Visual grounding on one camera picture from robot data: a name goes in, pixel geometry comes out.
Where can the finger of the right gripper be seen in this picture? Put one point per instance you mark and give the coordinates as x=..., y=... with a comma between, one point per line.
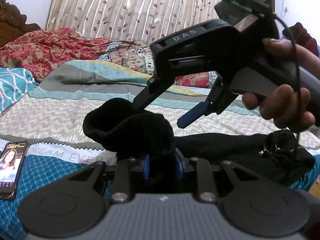
x=151, y=92
x=193, y=114

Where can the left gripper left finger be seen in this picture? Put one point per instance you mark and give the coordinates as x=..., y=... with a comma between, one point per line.
x=146, y=167

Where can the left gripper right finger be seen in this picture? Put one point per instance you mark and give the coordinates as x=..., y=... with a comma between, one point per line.
x=179, y=167

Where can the black pants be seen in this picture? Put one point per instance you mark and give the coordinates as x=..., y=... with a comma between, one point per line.
x=128, y=132

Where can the right hand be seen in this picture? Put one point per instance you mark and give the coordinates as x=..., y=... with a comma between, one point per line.
x=281, y=106

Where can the dark red cloth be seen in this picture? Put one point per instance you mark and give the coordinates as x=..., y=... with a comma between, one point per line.
x=303, y=38

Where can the beige leaf-print curtain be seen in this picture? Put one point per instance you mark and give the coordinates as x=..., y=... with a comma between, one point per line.
x=138, y=20

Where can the patterned bed sheet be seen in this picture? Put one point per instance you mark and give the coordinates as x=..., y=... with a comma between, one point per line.
x=50, y=118

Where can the red floral blanket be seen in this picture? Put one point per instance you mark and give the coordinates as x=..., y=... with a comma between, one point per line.
x=41, y=52

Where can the smartphone with lit screen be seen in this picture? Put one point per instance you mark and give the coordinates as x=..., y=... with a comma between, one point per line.
x=12, y=159

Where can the teal patterned pillow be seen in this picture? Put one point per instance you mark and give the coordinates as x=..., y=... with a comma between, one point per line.
x=14, y=84

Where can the carved wooden headboard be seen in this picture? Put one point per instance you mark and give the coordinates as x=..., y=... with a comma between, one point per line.
x=13, y=24

